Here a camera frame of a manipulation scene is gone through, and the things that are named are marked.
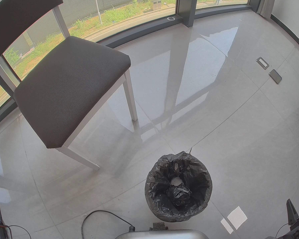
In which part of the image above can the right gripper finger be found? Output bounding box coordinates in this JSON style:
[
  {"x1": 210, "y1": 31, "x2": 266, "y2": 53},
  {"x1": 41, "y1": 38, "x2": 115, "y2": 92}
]
[{"x1": 286, "y1": 198, "x2": 299, "y2": 226}]

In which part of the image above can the black plastic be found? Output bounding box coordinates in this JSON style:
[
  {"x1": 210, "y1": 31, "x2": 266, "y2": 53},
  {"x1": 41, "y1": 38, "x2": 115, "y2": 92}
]
[{"x1": 166, "y1": 184, "x2": 192, "y2": 207}]

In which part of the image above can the black plastic bag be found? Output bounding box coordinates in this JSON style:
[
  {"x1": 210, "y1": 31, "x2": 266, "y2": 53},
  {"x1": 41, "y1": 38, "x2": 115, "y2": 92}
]
[{"x1": 145, "y1": 151, "x2": 213, "y2": 222}]

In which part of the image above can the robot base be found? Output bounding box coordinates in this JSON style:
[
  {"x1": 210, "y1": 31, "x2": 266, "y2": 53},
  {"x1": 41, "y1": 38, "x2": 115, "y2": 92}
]
[{"x1": 114, "y1": 222, "x2": 210, "y2": 239}]

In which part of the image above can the window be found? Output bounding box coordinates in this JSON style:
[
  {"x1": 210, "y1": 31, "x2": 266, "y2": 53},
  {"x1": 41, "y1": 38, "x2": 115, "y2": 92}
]
[{"x1": 0, "y1": 0, "x2": 259, "y2": 132}]

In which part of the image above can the grey cushioned white-framed chair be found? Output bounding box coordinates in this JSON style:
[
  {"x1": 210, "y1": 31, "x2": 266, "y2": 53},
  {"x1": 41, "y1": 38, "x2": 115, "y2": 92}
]
[{"x1": 0, "y1": 0, "x2": 139, "y2": 171}]

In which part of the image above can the black cable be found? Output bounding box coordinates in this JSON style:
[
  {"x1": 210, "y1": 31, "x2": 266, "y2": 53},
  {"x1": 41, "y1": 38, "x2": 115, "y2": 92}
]
[
  {"x1": 1, "y1": 224, "x2": 32, "y2": 239},
  {"x1": 81, "y1": 209, "x2": 135, "y2": 239}
]

